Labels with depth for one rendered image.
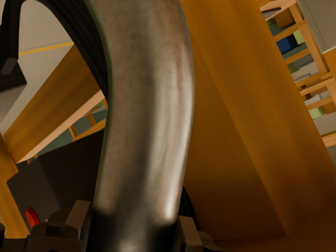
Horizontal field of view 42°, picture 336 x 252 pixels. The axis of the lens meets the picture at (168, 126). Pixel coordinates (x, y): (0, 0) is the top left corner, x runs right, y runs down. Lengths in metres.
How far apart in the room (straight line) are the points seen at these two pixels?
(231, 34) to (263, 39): 0.04
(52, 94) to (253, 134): 0.58
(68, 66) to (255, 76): 0.46
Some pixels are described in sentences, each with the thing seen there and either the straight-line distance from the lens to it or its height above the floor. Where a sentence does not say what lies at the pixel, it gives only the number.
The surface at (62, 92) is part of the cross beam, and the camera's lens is 0.84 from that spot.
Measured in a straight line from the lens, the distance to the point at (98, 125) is 6.68.
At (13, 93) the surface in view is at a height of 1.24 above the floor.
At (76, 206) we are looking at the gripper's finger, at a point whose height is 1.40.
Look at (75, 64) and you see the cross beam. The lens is 0.76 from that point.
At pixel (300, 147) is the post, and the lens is 0.40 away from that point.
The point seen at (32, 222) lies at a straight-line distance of 0.56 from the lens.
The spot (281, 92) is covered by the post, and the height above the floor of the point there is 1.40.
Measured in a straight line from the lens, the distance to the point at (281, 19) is 7.94.
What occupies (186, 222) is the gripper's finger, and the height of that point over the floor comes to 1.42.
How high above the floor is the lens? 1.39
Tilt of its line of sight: 1 degrees down
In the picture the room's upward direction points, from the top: 155 degrees clockwise
